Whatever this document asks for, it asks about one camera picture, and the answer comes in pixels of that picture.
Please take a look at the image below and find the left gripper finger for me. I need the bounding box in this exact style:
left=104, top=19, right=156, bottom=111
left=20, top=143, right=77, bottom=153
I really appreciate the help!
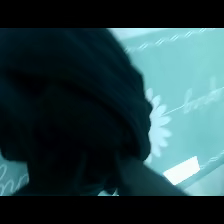
left=117, top=155, right=188, bottom=197

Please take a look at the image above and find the black T-shirt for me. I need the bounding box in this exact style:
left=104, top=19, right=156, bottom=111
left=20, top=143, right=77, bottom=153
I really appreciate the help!
left=0, top=28, right=154, bottom=197

